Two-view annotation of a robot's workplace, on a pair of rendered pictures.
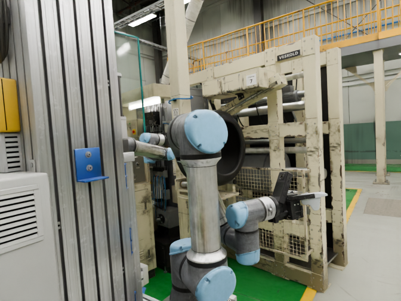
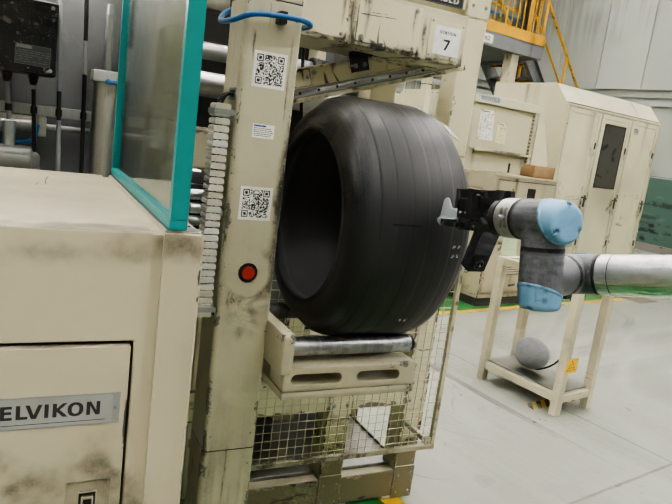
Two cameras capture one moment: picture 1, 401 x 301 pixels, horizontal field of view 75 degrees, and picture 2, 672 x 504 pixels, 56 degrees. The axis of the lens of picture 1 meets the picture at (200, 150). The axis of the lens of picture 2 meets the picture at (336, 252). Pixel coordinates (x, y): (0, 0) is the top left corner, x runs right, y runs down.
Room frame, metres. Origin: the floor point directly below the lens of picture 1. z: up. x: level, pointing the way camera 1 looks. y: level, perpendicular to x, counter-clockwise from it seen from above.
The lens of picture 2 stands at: (1.70, 1.47, 1.39)
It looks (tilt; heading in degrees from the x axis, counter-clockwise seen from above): 10 degrees down; 288
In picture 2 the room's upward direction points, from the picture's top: 8 degrees clockwise
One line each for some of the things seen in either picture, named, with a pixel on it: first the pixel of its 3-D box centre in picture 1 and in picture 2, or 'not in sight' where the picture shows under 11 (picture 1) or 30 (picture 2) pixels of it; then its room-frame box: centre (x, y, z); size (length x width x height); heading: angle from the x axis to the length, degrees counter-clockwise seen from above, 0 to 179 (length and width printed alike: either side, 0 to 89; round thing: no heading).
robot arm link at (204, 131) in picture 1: (203, 206); not in sight; (0.74, 0.00, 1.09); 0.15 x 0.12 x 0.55; 28
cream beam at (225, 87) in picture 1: (236, 85); (357, 26); (2.30, -0.35, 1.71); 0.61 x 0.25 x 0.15; 45
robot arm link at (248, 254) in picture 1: (243, 242); not in sight; (0.83, -0.12, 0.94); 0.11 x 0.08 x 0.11; 28
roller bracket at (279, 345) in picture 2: (193, 181); (260, 327); (2.31, 0.08, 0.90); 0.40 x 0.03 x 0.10; 135
